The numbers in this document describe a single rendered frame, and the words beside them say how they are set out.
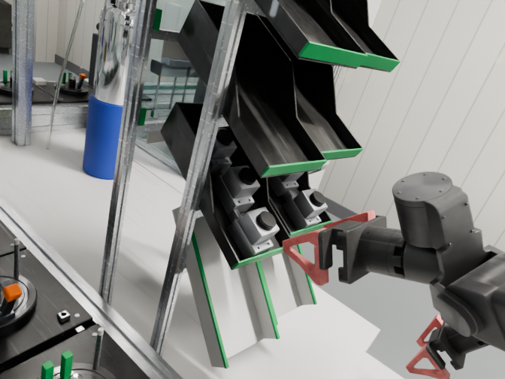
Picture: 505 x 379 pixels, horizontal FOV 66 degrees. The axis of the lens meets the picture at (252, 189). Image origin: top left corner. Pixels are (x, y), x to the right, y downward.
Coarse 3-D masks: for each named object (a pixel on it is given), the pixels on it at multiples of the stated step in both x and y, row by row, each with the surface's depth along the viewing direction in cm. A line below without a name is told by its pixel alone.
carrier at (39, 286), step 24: (0, 264) 77; (24, 264) 79; (0, 288) 66; (24, 288) 71; (48, 288) 75; (24, 312) 66; (48, 312) 70; (72, 312) 72; (0, 336) 64; (24, 336) 65; (48, 336) 66; (0, 360) 60
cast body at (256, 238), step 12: (228, 216) 65; (240, 216) 64; (252, 216) 60; (264, 216) 60; (228, 228) 63; (240, 228) 61; (252, 228) 59; (264, 228) 59; (276, 228) 61; (240, 240) 62; (252, 240) 60; (264, 240) 61; (252, 252) 60; (264, 252) 63
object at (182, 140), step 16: (176, 112) 65; (192, 112) 69; (176, 128) 66; (192, 128) 73; (176, 144) 66; (192, 144) 63; (176, 160) 67; (240, 160) 74; (208, 176) 61; (256, 176) 71; (208, 192) 61; (256, 192) 72; (208, 208) 62; (224, 208) 66; (256, 208) 71; (272, 208) 70; (208, 224) 62; (224, 224) 64; (224, 240) 60; (272, 240) 68; (240, 256) 62; (256, 256) 61
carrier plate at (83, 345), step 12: (96, 324) 71; (72, 336) 67; (84, 336) 68; (96, 336) 68; (108, 336) 69; (60, 348) 65; (72, 348) 65; (84, 348) 66; (108, 348) 67; (120, 348) 68; (36, 360) 62; (48, 360) 62; (60, 360) 63; (84, 360) 64; (108, 360) 65; (120, 360) 66; (132, 360) 66; (12, 372) 59; (24, 372) 59; (36, 372) 60; (120, 372) 64; (132, 372) 64; (144, 372) 65
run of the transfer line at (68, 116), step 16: (0, 80) 167; (48, 80) 184; (0, 112) 142; (32, 112) 151; (48, 112) 156; (64, 112) 162; (80, 112) 168; (0, 128) 146; (32, 128) 154; (48, 128) 159; (64, 128) 165; (80, 128) 171
